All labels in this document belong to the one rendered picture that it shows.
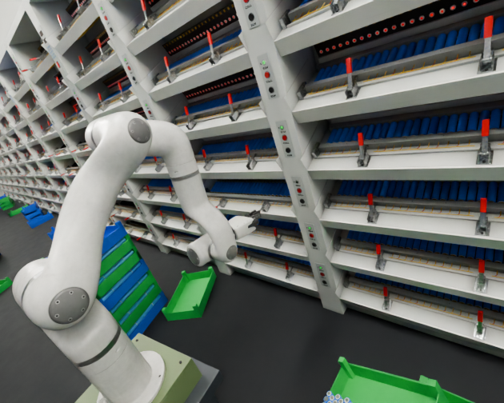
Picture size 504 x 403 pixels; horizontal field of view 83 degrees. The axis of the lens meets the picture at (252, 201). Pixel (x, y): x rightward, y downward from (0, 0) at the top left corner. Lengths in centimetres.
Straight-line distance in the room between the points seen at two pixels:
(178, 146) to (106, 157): 21
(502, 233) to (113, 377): 100
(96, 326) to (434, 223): 90
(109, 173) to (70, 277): 23
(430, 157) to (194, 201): 65
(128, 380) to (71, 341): 18
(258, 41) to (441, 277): 87
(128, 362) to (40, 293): 30
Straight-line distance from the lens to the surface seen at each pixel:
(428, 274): 105
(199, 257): 93
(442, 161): 82
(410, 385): 107
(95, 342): 80
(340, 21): 79
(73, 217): 73
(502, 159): 81
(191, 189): 87
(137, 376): 91
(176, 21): 115
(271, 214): 115
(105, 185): 73
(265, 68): 90
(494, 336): 118
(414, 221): 94
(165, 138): 83
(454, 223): 92
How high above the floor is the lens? 102
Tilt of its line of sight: 24 degrees down
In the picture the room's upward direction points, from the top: 20 degrees counter-clockwise
